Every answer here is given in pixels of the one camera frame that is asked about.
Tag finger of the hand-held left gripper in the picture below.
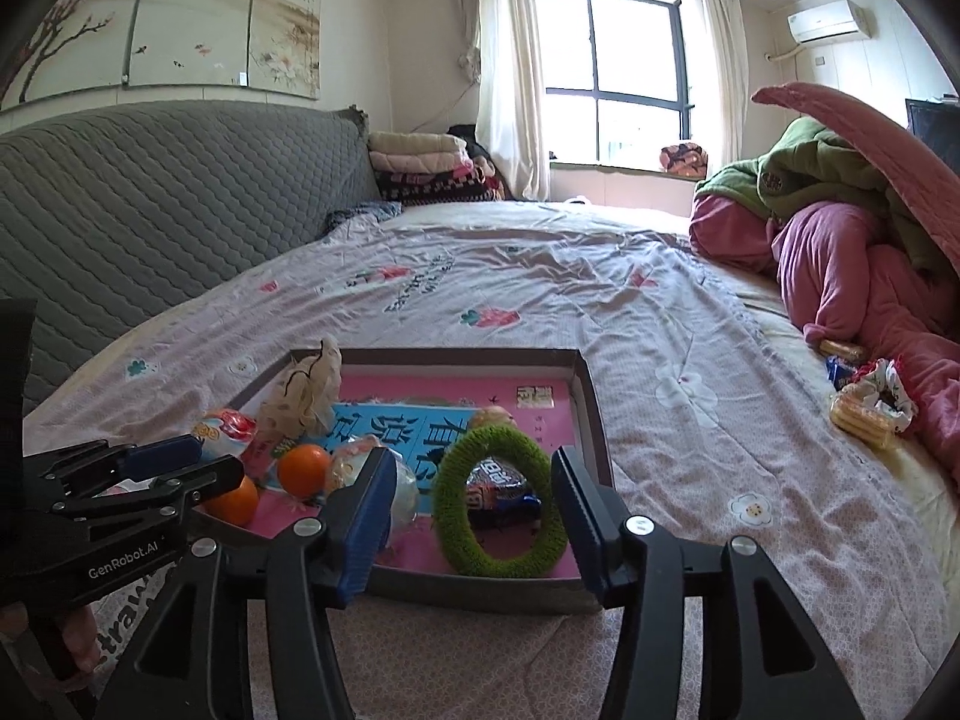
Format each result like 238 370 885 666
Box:
22 435 203 500
45 454 245 533

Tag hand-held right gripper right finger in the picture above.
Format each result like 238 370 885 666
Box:
551 446 863 720

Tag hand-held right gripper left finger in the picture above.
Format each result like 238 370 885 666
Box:
96 446 398 720

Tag orange tangerine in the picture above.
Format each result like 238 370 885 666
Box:
201 474 260 527
277 444 332 500

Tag red snack ball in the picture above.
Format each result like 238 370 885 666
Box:
191 409 260 462

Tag egg-shaped toy packet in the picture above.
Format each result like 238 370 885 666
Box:
326 441 421 548

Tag green fuzzy ring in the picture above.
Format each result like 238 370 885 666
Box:
433 424 569 580

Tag blue cookie packet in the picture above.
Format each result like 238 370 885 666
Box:
463 460 545 533

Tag cream dotted sheer cloth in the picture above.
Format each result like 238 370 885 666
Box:
259 336 344 458

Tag grey shallow cardboard box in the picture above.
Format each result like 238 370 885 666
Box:
191 347 616 616

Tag person's left hand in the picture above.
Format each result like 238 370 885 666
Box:
54 602 100 683

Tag pink and blue book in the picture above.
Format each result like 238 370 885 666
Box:
247 379 582 582

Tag grey quilted headboard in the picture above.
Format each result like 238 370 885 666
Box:
0 101 383 421

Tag yellow wafer packet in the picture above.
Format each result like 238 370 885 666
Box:
829 390 897 451

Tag dark patterned folded blanket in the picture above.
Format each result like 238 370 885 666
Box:
375 161 505 205

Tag small snack packets by blankets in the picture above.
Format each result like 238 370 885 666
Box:
855 358 920 436

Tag pink folded blanket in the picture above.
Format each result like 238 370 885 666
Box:
371 150 477 175

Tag magenta fleece blanket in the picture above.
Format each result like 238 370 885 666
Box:
688 195 960 492

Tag orange patterned folded blanket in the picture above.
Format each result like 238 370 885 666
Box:
658 141 710 179

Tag cream folded blanket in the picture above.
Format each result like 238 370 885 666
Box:
367 131 470 158

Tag green quilt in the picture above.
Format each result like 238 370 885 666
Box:
694 116 960 275

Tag cream curtain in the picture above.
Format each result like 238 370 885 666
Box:
694 0 747 185
457 0 552 202

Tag dark framed window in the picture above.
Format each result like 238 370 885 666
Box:
536 0 695 166

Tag salmon quilted blanket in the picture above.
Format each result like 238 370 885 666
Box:
751 82 960 278

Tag white air conditioner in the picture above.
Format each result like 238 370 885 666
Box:
787 0 875 44

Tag floral wall painting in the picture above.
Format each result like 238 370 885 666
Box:
0 0 323 113

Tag white wall pipe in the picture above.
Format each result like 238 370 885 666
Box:
765 45 807 87

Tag black wall television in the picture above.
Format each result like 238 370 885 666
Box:
905 97 960 166

